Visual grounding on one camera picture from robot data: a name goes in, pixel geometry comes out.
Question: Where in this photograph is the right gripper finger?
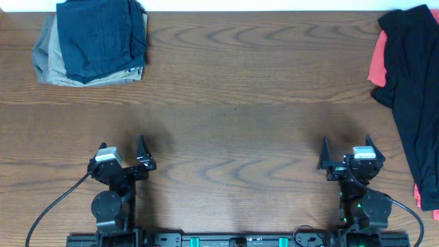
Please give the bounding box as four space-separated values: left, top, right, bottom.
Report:
365 134 385 161
318 137 331 169

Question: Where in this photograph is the black t-shirt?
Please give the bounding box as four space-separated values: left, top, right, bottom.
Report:
371 5 438 211

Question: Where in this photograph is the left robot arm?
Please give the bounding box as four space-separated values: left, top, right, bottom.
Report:
87 136 156 246

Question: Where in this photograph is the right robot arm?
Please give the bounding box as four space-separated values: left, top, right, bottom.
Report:
318 136 392 246

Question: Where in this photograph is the red t-shirt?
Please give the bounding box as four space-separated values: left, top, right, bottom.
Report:
368 9 438 222

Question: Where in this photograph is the folded beige garment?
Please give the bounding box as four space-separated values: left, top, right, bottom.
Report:
47 13 148 87

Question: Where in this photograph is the folded navy blue garment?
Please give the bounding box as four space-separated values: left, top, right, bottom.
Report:
56 0 147 84

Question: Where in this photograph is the folded grey garment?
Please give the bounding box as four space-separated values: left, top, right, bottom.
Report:
32 14 55 84

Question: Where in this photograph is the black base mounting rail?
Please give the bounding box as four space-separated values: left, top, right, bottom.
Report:
66 232 410 247

